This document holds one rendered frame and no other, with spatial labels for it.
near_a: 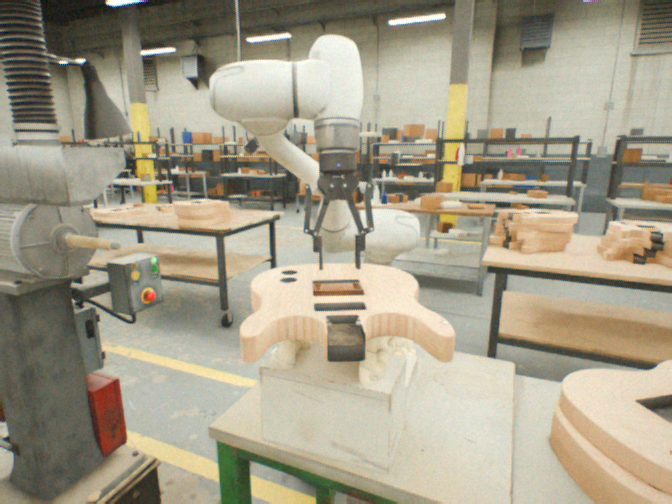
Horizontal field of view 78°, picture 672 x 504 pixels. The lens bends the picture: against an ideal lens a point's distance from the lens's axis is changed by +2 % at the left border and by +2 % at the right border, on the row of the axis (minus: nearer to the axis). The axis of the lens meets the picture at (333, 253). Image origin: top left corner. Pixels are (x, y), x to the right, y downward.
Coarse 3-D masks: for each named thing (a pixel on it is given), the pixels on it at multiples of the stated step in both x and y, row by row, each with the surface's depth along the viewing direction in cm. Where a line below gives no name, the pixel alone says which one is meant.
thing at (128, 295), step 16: (128, 256) 160; (144, 256) 160; (112, 272) 153; (128, 272) 151; (144, 272) 157; (112, 288) 155; (128, 288) 152; (144, 288) 158; (160, 288) 165; (80, 304) 158; (96, 304) 158; (112, 304) 157; (128, 304) 153; (144, 304) 159; (128, 320) 160
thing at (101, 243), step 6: (72, 240) 126; (78, 240) 125; (84, 240) 124; (90, 240) 123; (96, 240) 122; (102, 240) 121; (108, 240) 121; (114, 240) 121; (84, 246) 125; (90, 246) 123; (96, 246) 122; (102, 246) 121; (108, 246) 120
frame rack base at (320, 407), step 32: (320, 352) 88; (288, 384) 81; (320, 384) 78; (352, 384) 76; (384, 384) 76; (288, 416) 83; (320, 416) 80; (352, 416) 77; (384, 416) 75; (320, 448) 82; (352, 448) 79; (384, 448) 76
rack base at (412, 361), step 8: (408, 360) 101; (416, 360) 101; (408, 368) 97; (416, 368) 102; (408, 376) 94; (416, 376) 102; (408, 384) 91; (416, 384) 104; (408, 392) 92; (408, 400) 93; (408, 408) 95
